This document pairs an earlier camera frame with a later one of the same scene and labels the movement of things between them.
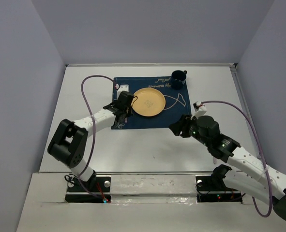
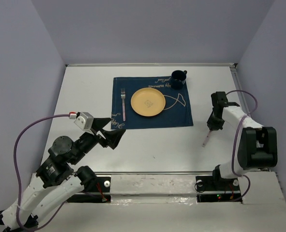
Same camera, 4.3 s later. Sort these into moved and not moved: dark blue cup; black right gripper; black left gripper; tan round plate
Moved: black right gripper; black left gripper
Not moved: tan round plate; dark blue cup
